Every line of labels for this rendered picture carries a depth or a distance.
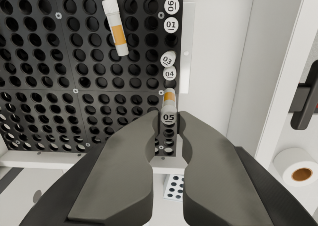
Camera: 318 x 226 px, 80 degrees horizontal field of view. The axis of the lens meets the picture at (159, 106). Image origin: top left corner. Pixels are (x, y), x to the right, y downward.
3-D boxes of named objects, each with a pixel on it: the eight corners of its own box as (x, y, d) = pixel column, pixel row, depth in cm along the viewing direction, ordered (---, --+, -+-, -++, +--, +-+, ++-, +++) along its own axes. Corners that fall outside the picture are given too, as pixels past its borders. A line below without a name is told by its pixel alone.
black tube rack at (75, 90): (180, -2, 22) (183, -5, 16) (175, 128, 30) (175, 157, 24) (-6, 0, 23) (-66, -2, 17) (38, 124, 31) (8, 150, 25)
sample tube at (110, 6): (116, 55, 18) (101, 1, 16) (128, 52, 19) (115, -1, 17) (118, 57, 17) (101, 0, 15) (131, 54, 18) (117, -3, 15)
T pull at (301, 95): (326, 57, 18) (337, 61, 16) (298, 125, 21) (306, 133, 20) (285, 57, 18) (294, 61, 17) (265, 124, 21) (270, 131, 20)
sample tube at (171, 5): (178, -2, 19) (180, -4, 15) (177, 13, 20) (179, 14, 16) (165, -2, 19) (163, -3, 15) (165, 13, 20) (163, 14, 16)
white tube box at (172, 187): (224, 170, 43) (228, 184, 40) (212, 194, 47) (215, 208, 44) (170, 160, 43) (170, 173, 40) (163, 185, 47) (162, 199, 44)
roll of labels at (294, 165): (271, 173, 43) (280, 188, 39) (274, 149, 40) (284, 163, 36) (305, 170, 42) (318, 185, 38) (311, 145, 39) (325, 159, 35)
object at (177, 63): (182, -4, 16) (183, -5, 16) (175, 153, 25) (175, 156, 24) (161, -4, 17) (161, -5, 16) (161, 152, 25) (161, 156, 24)
